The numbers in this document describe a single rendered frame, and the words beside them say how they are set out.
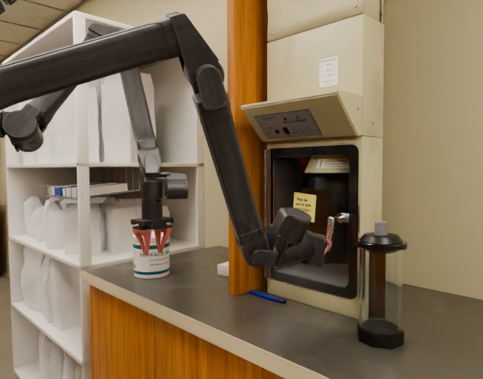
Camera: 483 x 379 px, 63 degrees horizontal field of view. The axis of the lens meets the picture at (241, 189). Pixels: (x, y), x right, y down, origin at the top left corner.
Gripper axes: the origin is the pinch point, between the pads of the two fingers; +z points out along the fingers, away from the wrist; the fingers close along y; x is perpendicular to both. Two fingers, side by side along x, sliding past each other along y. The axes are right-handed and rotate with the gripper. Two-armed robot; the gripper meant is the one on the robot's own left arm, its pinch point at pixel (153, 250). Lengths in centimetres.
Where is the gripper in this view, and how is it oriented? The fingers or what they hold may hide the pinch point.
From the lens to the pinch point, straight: 115.0
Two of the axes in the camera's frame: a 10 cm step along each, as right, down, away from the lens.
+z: 0.1, 10.0, 0.5
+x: -7.0, -0.3, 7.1
